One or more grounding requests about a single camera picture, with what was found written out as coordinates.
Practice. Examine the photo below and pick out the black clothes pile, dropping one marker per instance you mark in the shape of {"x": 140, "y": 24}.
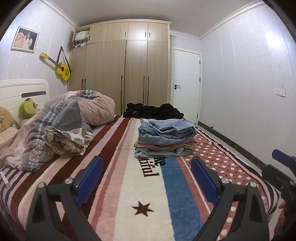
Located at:
{"x": 166, "y": 112}

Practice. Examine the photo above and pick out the framed wall photo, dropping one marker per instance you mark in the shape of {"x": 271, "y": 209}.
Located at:
{"x": 24, "y": 39}

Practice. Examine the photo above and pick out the blue denim pants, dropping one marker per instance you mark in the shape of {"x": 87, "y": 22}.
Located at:
{"x": 166, "y": 132}

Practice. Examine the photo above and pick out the pink patterned duvet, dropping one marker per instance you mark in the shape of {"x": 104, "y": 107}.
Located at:
{"x": 57, "y": 120}

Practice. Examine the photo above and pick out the white door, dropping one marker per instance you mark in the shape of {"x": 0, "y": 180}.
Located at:
{"x": 187, "y": 76}

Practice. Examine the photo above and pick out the small white object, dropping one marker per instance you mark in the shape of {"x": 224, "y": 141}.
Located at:
{"x": 5, "y": 180}

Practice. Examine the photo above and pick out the beige plush toy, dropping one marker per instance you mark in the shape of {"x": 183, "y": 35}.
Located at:
{"x": 5, "y": 119}

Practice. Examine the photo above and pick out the beige wooden wardrobe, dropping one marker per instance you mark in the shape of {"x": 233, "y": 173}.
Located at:
{"x": 134, "y": 64}

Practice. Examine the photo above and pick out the pink pants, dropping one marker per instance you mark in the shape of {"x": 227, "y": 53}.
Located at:
{"x": 161, "y": 146}

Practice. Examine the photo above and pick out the grey pants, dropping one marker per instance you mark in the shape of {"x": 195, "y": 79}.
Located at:
{"x": 157, "y": 153}

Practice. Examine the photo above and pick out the striped dotted bed blanket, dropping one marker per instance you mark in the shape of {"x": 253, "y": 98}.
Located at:
{"x": 143, "y": 208}

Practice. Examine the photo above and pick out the green plush toy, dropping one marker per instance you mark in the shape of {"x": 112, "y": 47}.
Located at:
{"x": 27, "y": 109}

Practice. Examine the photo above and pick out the white wall socket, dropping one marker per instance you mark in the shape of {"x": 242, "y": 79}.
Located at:
{"x": 280, "y": 92}

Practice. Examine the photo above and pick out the yellow ukulele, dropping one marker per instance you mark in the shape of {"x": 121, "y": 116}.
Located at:
{"x": 62, "y": 70}

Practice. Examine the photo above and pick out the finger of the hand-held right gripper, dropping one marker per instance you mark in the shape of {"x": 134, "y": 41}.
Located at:
{"x": 281, "y": 155}

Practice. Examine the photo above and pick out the person's right hand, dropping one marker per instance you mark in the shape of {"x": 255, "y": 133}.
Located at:
{"x": 281, "y": 217}

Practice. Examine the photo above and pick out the white bed headboard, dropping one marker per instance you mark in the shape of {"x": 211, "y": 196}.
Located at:
{"x": 13, "y": 89}

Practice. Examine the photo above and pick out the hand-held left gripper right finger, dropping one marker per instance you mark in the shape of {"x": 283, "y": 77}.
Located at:
{"x": 205, "y": 183}

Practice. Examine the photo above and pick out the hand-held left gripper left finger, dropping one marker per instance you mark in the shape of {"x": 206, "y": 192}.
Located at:
{"x": 89, "y": 180}

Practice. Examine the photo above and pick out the floral pillow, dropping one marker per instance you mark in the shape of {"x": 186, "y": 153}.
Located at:
{"x": 8, "y": 135}

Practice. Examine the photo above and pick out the folded bedding in wardrobe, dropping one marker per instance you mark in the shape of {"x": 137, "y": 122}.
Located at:
{"x": 81, "y": 37}

